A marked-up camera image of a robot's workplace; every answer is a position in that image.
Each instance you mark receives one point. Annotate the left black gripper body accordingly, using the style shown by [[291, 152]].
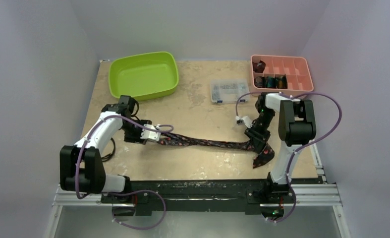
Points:
[[133, 133]]

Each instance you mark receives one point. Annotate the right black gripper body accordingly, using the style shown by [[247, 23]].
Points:
[[256, 135]]

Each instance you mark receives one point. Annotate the dark floral patterned tie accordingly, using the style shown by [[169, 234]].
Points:
[[173, 139]]

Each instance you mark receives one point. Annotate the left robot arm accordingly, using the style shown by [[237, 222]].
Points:
[[81, 166]]

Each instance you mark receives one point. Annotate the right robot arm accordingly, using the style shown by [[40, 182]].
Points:
[[296, 128]]

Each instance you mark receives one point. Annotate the rolled teal tie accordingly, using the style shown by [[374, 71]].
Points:
[[271, 82]]

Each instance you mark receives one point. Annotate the clear plastic parts box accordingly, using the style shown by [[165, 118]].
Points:
[[227, 91]]

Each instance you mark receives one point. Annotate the rolled dark gold tie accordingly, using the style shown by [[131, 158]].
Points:
[[281, 82]]

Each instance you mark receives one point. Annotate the green plastic tub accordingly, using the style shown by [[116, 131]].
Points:
[[144, 76]]

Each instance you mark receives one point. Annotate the rolled dark red tie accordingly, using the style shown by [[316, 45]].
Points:
[[258, 67]]

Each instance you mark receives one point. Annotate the pink divided organizer tray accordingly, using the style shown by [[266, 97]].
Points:
[[296, 70]]

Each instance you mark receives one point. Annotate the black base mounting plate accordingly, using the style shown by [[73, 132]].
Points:
[[250, 196]]

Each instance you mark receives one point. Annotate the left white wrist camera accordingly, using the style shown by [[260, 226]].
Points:
[[150, 132]]

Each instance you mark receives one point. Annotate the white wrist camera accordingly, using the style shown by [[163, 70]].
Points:
[[150, 132], [245, 120]]

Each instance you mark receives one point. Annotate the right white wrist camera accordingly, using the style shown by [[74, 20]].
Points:
[[245, 120]]

